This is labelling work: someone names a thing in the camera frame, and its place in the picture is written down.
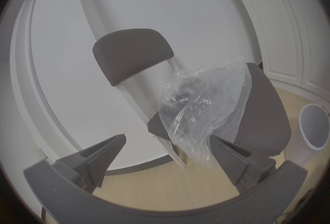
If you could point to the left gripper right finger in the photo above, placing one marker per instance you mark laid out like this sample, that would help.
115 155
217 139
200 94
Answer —
232 158

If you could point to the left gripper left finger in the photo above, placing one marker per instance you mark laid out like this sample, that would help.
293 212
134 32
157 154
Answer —
103 158

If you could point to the clear plastic bag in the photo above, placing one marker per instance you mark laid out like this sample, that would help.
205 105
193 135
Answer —
206 104

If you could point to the white trash bin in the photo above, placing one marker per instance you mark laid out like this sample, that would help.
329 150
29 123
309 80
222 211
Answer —
313 127

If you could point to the white chair grey cushions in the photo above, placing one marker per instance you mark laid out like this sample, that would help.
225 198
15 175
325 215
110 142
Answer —
131 52

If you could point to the white wardrobe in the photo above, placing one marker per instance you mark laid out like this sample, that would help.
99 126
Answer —
283 24

